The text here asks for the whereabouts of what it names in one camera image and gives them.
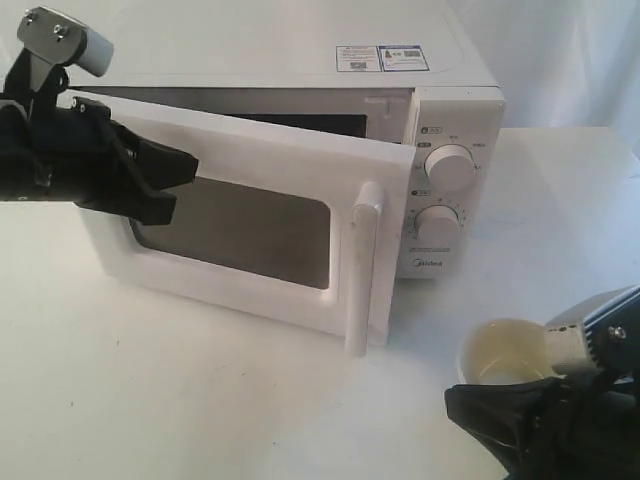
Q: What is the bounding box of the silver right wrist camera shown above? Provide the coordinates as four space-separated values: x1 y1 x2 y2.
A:
543 285 639 375

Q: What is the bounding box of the white control knob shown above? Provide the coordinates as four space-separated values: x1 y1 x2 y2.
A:
414 205 461 247
424 144 476 192

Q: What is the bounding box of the blue white info sticker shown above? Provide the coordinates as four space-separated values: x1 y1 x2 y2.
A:
378 45 430 72

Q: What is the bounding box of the white microwave door with handle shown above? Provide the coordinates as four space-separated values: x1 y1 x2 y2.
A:
81 97 415 356

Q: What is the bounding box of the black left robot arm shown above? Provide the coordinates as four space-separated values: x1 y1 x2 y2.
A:
1 50 199 225

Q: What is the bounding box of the cream ceramic bowl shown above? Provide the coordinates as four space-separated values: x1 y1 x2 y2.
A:
456 318 562 385

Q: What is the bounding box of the white microwave oven body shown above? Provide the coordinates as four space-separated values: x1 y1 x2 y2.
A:
75 19 506 279

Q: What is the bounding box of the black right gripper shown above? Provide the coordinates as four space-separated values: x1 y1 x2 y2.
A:
444 372 639 479

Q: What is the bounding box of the upper white control knob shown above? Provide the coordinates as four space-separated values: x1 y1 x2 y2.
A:
424 144 476 192

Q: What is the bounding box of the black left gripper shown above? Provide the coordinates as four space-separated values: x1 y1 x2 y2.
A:
1 49 199 225

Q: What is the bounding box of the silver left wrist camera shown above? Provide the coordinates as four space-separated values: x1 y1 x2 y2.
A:
17 6 114 77

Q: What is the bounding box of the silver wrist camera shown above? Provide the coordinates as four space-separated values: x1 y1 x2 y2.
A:
17 6 114 77
543 285 639 375

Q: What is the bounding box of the lower white control knob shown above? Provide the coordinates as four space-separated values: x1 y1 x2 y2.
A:
414 205 461 247

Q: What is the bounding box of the red white warning sticker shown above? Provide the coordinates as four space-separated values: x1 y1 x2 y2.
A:
335 45 381 73

